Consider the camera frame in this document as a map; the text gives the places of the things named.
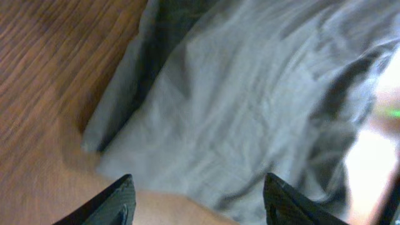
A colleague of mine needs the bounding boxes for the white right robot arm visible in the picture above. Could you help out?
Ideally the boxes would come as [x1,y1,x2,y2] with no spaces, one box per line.
[346,50,399,224]

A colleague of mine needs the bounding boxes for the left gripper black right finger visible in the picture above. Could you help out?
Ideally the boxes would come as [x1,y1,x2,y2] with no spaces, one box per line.
[263,173,346,225]

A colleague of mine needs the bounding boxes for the grey shorts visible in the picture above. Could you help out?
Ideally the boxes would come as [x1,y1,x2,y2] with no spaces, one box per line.
[82,0,399,224]

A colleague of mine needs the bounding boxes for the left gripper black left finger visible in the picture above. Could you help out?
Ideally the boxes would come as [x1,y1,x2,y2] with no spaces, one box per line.
[54,174,136,225]

